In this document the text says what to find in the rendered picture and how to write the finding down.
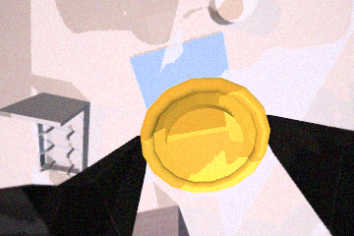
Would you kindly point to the light blue flat mat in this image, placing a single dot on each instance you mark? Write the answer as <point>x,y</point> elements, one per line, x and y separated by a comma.
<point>162,69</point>

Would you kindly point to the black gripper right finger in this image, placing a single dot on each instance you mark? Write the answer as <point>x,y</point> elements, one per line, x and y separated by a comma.
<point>319,160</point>

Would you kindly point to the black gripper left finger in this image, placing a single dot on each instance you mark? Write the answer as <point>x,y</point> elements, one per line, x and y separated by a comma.
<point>101,200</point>

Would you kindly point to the yellow plate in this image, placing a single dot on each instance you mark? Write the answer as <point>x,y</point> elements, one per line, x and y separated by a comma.
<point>205,135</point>

